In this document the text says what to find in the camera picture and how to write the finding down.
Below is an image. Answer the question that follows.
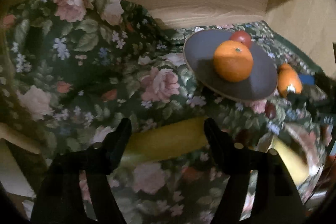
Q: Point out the short yellow banana piece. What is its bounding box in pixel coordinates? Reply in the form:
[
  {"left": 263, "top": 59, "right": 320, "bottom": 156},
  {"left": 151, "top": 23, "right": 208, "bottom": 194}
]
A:
[{"left": 269, "top": 136, "right": 309, "bottom": 186}]

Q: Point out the small dark red date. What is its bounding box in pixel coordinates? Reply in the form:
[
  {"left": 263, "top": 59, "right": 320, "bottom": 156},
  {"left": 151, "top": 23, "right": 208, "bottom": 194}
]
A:
[{"left": 265, "top": 102, "right": 277, "bottom": 119}]

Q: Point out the large orange with sticker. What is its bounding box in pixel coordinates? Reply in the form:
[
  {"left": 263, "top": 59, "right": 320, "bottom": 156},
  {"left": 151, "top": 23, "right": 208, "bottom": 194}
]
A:
[{"left": 213, "top": 40, "right": 253, "bottom": 83}]

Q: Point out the red tomato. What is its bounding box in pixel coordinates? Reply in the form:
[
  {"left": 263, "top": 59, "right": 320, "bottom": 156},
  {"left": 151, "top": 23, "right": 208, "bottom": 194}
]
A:
[{"left": 230, "top": 30, "right": 252, "bottom": 48}]

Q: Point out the long yellow banana piece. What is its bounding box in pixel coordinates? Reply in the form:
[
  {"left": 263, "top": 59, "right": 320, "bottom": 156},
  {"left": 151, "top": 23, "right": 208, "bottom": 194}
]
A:
[{"left": 121, "top": 117, "right": 208, "bottom": 165}]

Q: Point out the dark round plate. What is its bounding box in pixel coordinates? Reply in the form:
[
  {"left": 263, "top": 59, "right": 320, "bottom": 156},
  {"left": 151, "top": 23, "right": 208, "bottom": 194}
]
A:
[{"left": 183, "top": 30, "right": 277, "bottom": 102}]

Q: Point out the floral dark green cloth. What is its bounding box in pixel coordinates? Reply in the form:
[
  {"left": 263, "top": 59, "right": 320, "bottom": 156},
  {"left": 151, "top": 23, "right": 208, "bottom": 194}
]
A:
[{"left": 0, "top": 0, "right": 332, "bottom": 224}]

